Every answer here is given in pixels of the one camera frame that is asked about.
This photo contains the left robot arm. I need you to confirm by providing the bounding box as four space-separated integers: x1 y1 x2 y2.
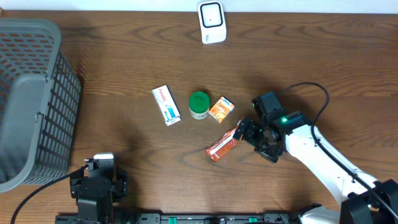
70 157 128 223

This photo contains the green lid jar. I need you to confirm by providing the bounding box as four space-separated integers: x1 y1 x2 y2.
188 91 210 119

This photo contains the white barcode scanner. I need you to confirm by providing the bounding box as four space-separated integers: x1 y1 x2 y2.
198 1 227 44

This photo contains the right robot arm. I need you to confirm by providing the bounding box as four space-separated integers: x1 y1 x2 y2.
233 91 397 223

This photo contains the small orange box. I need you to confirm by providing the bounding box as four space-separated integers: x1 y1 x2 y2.
209 96 235 123

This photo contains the black left camera cable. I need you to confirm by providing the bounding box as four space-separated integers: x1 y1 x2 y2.
11 166 90 224

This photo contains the orange Topps candy bar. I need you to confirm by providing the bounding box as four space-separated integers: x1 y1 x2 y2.
205 117 244 162

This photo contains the grey plastic basket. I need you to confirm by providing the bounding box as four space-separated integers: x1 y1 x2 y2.
1 18 82 192

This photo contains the white Panadol box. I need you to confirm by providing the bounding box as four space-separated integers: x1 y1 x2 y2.
152 85 181 126

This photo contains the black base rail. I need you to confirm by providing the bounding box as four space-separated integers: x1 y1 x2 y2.
55 212 299 224

